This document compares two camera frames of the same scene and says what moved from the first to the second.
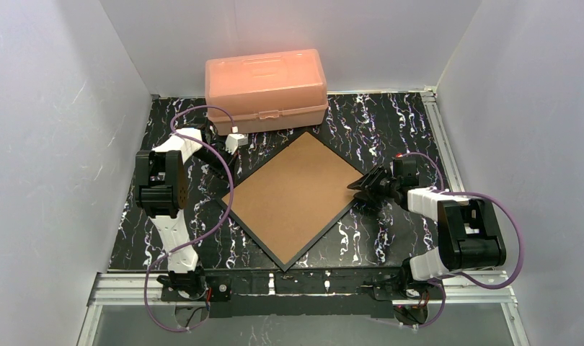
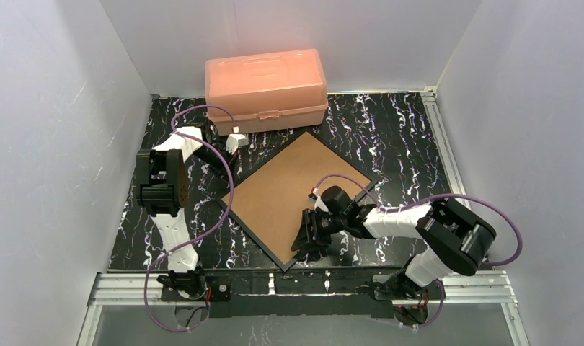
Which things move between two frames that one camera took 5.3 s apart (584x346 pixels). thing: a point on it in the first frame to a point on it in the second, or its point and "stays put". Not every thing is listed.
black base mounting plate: [298, 293] stays put
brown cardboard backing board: [288, 200] stays put
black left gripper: [223, 156] stays put
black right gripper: [377, 182] to [313, 228]
